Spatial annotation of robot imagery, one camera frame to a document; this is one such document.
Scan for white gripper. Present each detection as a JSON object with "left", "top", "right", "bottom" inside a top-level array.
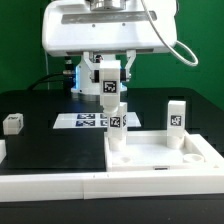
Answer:
[{"left": 42, "top": 0, "right": 177, "bottom": 83}]

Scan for white square tabletop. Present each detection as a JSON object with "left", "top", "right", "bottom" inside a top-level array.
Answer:
[{"left": 104, "top": 130, "right": 215, "bottom": 172}]

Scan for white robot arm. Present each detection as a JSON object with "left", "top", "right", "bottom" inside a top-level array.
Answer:
[{"left": 42, "top": 0, "right": 178, "bottom": 100}]

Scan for white sheet with tags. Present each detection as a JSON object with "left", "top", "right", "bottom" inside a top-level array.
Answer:
[{"left": 53, "top": 112, "right": 141, "bottom": 129}]

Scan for white front fence bar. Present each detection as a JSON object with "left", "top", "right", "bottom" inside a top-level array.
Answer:
[{"left": 0, "top": 168, "right": 224, "bottom": 202}]

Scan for white fence bar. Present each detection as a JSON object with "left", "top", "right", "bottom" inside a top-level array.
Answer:
[
  {"left": 0, "top": 168, "right": 224, "bottom": 202},
  {"left": 186, "top": 134, "right": 224, "bottom": 169}
]

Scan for white left fence block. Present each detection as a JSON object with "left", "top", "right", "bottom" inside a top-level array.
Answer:
[{"left": 0, "top": 140, "right": 7, "bottom": 164}]

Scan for white right fence bar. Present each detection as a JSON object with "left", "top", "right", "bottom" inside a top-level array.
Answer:
[{"left": 186, "top": 134, "right": 224, "bottom": 169}]

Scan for black cables on table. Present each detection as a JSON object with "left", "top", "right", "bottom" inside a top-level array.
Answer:
[{"left": 26, "top": 73, "right": 75, "bottom": 92}]

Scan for white cable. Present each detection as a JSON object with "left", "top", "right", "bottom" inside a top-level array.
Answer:
[{"left": 44, "top": 53, "right": 50, "bottom": 90}]

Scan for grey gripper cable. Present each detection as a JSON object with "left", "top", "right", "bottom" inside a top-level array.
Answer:
[{"left": 139, "top": 0, "right": 200, "bottom": 68}]

